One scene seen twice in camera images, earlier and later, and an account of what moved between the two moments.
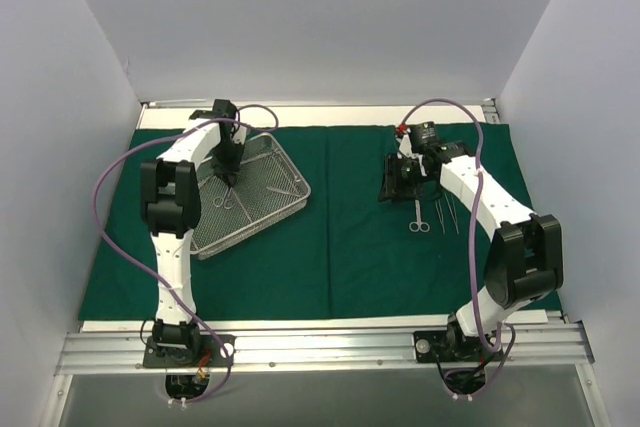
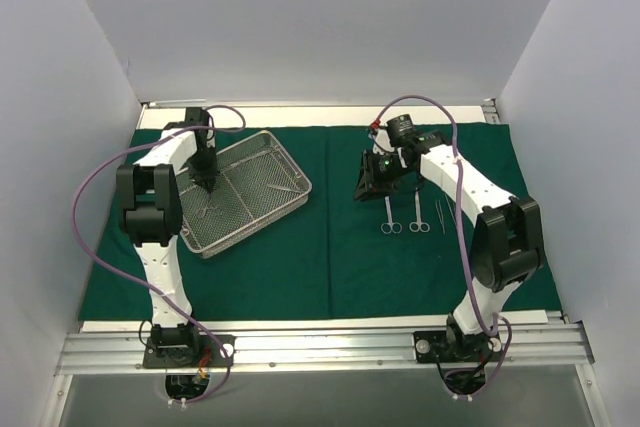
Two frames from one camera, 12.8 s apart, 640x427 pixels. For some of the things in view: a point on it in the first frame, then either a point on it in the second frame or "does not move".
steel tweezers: [440, 215] does not move
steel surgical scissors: [419, 225] does not move
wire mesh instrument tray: [267, 190] does not move
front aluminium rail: [121, 351] does not move
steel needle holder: [228, 200] → [395, 227]
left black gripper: [226, 166] → [204, 175]
